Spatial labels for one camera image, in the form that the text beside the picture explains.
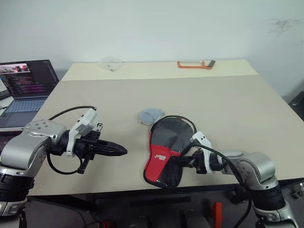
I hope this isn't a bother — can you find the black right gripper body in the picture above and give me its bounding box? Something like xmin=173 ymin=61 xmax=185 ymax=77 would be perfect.
xmin=192 ymin=150 xmax=208 ymax=174

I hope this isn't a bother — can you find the open grey laptop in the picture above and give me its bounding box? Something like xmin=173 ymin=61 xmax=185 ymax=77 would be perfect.
xmin=0 ymin=59 xmax=60 ymax=129

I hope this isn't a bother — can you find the round grey blue pad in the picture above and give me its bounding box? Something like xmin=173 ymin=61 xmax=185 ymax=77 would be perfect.
xmin=138 ymin=107 xmax=165 ymax=125

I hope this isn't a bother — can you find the black chair part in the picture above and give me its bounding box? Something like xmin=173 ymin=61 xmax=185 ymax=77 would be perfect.
xmin=288 ymin=91 xmax=304 ymax=114

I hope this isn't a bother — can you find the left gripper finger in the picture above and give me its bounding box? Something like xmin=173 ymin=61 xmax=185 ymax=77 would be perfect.
xmin=97 ymin=148 xmax=128 ymax=157
xmin=98 ymin=140 xmax=128 ymax=153

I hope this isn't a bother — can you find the black table tennis paddle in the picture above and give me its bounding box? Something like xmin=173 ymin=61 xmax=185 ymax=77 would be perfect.
xmin=152 ymin=117 xmax=193 ymax=153

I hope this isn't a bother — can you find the white side table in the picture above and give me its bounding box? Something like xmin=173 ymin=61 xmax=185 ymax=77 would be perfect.
xmin=0 ymin=96 xmax=12 ymax=117

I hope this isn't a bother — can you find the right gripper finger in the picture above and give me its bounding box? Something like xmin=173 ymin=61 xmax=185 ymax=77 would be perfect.
xmin=176 ymin=156 xmax=195 ymax=167

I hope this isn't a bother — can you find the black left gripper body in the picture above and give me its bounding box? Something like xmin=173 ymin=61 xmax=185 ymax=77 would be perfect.
xmin=75 ymin=123 xmax=105 ymax=174

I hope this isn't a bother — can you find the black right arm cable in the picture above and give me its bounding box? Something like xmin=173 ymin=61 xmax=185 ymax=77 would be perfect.
xmin=189 ymin=140 xmax=253 ymax=228

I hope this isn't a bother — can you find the black table frame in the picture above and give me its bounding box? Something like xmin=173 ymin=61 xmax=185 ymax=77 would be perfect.
xmin=27 ymin=184 xmax=240 ymax=211

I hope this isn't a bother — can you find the clear plastic piece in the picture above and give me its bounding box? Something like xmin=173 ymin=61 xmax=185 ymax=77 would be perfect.
xmin=98 ymin=56 xmax=124 ymax=73

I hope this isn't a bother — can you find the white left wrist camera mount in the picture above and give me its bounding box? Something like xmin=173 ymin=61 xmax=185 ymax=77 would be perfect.
xmin=66 ymin=108 xmax=100 ymax=158

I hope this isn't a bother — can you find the orange hacksaw frame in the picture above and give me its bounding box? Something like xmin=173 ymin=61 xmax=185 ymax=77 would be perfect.
xmin=177 ymin=59 xmax=217 ymax=70

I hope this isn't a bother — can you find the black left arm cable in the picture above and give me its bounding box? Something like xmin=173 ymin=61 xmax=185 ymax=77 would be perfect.
xmin=46 ymin=105 xmax=97 ymax=175

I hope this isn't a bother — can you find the black red paddle case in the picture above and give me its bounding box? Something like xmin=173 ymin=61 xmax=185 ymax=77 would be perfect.
xmin=142 ymin=114 xmax=198 ymax=190

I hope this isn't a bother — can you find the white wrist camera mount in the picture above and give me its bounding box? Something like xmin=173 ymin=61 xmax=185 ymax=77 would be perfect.
xmin=66 ymin=108 xmax=100 ymax=158
xmin=190 ymin=131 xmax=225 ymax=175

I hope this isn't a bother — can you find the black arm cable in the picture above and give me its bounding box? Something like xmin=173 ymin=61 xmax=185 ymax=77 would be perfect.
xmin=46 ymin=105 xmax=97 ymax=175
xmin=189 ymin=140 xmax=253 ymax=228

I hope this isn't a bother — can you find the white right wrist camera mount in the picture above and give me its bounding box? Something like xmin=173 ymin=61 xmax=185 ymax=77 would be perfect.
xmin=190 ymin=131 xmax=225 ymax=175

